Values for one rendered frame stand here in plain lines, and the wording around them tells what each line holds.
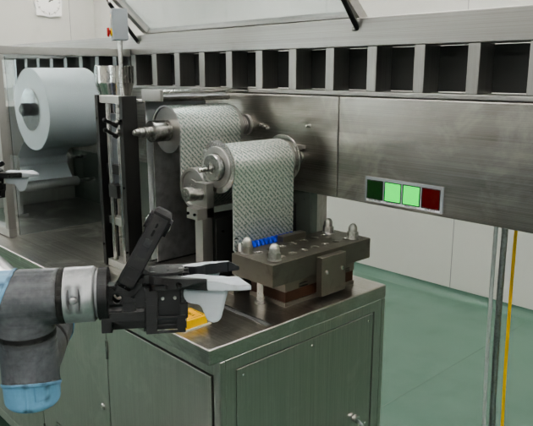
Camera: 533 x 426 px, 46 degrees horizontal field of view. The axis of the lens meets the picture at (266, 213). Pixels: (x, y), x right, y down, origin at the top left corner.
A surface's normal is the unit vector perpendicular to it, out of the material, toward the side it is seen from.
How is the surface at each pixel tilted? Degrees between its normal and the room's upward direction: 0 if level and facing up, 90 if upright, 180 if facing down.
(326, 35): 90
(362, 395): 90
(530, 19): 90
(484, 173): 90
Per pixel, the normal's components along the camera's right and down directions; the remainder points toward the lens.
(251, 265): -0.73, 0.15
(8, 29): 0.69, 0.16
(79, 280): 0.10, -0.59
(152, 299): 0.15, 0.08
